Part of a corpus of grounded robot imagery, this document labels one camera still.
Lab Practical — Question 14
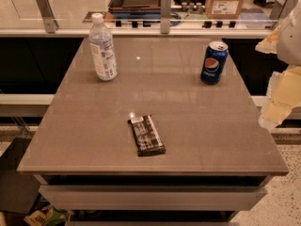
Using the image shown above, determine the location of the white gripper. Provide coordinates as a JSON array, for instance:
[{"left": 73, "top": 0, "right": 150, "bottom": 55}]
[{"left": 255, "top": 0, "right": 301, "bottom": 130}]

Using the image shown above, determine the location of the clear plastic water bottle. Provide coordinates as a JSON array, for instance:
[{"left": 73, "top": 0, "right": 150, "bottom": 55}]
[{"left": 88, "top": 13, "right": 118, "bottom": 81}]

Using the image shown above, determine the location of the black rxbar chocolate wrapper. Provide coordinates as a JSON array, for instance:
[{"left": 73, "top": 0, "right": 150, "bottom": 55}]
[{"left": 128, "top": 115, "right": 166, "bottom": 156}]

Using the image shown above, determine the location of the blue pepsi can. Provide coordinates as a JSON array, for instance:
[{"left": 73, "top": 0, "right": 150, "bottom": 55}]
[{"left": 200, "top": 40, "right": 229, "bottom": 85}]

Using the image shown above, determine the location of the cardboard box with label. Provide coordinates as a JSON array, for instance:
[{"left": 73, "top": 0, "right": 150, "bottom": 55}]
[{"left": 205, "top": 0, "right": 244, "bottom": 19}]

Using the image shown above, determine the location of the white table drawer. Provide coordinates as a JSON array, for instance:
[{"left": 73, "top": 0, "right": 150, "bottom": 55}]
[{"left": 40, "top": 186, "right": 266, "bottom": 211}]

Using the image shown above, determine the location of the green snack bag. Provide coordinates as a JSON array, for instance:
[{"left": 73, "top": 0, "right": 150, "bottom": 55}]
[{"left": 24, "top": 205, "right": 70, "bottom": 226}]

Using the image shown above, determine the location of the right metal glass bracket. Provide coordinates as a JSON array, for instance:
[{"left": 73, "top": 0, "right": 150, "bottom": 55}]
[{"left": 270, "top": 0, "right": 299, "bottom": 29}]

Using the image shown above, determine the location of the metal glass bracket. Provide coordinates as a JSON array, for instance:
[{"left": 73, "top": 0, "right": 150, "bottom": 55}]
[
  {"left": 270, "top": 0, "right": 299, "bottom": 29},
  {"left": 160, "top": 0, "right": 171, "bottom": 34},
  {"left": 36, "top": 0, "right": 58, "bottom": 33}
]

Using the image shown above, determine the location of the middle metal glass bracket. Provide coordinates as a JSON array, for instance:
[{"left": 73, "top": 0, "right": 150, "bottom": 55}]
[{"left": 160, "top": 0, "right": 171, "bottom": 34}]

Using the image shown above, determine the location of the left metal glass bracket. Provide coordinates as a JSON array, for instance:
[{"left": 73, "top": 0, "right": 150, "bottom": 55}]
[{"left": 36, "top": 0, "right": 58, "bottom": 33}]

